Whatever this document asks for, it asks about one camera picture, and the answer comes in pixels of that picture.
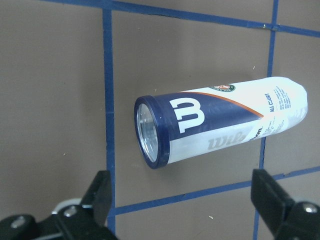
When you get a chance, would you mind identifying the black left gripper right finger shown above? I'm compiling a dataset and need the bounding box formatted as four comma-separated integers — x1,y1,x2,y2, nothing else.
250,169,320,240

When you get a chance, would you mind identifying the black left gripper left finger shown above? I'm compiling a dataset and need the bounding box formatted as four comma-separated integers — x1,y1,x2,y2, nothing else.
0,170,116,240

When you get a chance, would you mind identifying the brown paper table mat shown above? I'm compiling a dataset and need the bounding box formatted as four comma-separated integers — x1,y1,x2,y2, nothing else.
0,0,320,240

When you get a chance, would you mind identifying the white blue tennis ball can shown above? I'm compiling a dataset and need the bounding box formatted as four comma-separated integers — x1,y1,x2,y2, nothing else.
134,76,308,169

